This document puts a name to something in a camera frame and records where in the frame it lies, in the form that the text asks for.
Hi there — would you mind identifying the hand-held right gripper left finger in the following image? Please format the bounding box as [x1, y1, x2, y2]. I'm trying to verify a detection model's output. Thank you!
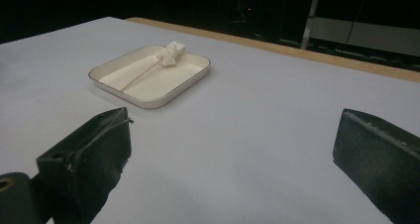
[36, 106, 134, 224]

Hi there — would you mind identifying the cream enamel tray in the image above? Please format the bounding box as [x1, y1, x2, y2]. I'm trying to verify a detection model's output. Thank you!
[87, 45, 212, 110]

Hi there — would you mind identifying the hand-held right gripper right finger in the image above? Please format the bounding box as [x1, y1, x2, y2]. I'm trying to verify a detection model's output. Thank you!
[332, 108, 420, 224]

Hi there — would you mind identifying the white marshmallow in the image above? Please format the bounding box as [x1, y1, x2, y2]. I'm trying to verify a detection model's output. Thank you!
[166, 41, 187, 57]
[160, 55, 177, 67]
[154, 48, 170, 60]

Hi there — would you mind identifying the thin black cable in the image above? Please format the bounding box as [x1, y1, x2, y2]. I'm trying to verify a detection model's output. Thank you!
[336, 0, 369, 51]

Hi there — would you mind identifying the wooden skewer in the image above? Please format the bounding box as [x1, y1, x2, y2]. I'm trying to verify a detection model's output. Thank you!
[120, 50, 174, 93]

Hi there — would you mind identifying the metal stand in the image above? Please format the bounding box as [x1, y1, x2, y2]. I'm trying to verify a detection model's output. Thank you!
[299, 0, 324, 51]

